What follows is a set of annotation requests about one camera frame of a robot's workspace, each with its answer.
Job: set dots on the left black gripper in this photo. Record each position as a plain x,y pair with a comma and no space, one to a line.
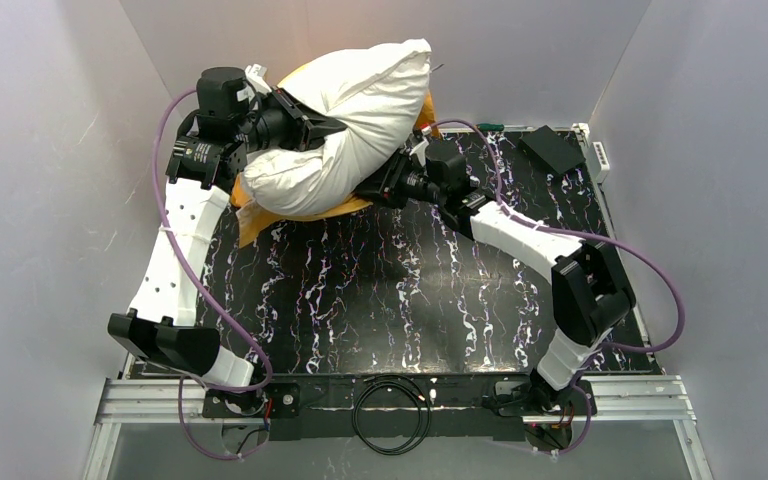
289,118

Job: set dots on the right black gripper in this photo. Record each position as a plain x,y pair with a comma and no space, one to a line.
390,180

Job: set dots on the white pillow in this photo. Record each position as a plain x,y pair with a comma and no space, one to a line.
377,60

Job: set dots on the orange printed pillowcase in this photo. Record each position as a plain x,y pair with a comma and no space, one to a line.
380,111

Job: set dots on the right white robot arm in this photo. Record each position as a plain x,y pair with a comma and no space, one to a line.
591,292

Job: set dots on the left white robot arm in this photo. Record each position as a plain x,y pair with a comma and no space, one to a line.
173,321

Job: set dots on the black flat pad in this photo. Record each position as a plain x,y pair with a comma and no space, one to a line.
551,150

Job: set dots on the white power strip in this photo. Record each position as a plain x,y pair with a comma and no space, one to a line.
601,162

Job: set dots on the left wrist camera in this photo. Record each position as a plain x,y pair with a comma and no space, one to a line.
255,76

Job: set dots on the green handled screwdriver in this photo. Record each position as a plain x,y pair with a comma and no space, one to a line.
490,127

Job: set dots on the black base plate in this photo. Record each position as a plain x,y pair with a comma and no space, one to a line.
391,406

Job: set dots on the aluminium frame rail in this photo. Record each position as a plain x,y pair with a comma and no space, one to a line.
617,398

